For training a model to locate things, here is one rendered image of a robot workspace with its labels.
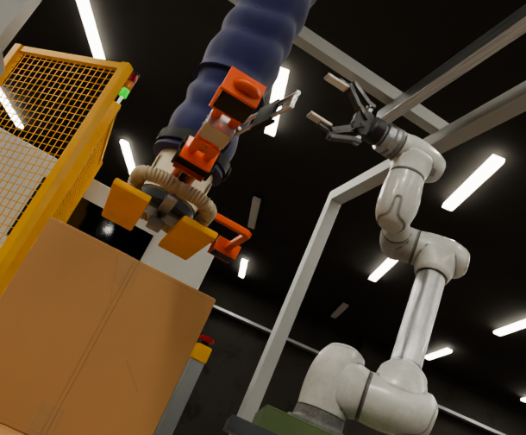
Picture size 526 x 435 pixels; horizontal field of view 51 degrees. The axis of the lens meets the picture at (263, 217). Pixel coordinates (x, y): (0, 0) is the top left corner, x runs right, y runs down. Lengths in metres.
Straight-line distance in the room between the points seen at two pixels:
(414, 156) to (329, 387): 0.72
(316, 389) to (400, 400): 0.24
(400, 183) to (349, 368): 0.58
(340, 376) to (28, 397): 0.91
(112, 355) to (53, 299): 0.17
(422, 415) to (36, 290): 1.11
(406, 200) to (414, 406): 0.60
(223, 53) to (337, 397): 1.06
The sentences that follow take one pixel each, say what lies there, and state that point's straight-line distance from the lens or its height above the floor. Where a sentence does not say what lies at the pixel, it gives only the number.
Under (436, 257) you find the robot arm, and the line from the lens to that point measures 2.05.
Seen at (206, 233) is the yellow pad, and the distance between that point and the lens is 1.42.
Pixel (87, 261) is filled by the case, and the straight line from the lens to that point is 1.25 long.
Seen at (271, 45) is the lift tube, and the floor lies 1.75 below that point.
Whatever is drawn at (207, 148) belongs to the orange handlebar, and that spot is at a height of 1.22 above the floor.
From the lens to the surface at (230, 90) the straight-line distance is 1.02.
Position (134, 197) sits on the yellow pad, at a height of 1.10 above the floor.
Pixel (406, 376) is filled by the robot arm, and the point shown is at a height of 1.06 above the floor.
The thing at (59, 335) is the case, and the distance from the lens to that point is 1.23.
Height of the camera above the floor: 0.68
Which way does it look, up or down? 21 degrees up
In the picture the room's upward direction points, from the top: 25 degrees clockwise
